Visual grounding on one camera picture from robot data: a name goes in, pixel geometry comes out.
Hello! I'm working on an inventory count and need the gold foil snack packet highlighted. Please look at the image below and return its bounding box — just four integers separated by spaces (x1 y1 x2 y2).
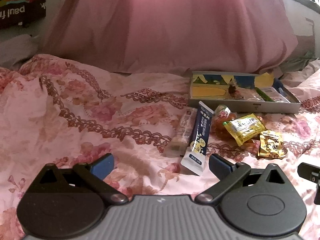
258 130 285 159

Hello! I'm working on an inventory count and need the colourful paper shopping bag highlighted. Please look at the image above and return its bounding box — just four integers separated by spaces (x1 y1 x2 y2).
0 0 46 29

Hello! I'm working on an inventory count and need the pink pillow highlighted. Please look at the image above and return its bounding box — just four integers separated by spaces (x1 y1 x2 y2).
42 0 298 74

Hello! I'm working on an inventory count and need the puffed rice bar green packet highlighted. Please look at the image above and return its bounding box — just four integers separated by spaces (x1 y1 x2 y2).
255 87 290 103

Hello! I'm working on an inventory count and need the navy milk powder stick sachet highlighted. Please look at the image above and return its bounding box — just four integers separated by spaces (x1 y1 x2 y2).
181 101 214 176

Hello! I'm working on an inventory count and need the grey tray with cartoon liner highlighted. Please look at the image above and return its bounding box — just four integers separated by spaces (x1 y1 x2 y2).
189 72 301 114

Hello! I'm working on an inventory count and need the yellow cake snack packet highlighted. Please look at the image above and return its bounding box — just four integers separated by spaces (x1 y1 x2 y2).
223 114 266 146

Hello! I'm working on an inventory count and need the floral pink bedsheet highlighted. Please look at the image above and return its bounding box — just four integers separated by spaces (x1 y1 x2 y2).
1 55 319 239

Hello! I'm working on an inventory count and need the orange jelly snack bag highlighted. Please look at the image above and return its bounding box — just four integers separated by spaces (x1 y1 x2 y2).
211 104 266 151

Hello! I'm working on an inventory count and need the dark dried fruit clear packet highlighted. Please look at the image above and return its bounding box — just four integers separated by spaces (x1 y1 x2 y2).
228 79 244 100

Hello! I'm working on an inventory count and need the clear white snack bar packet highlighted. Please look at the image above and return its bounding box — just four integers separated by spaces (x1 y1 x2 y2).
164 107 197 157

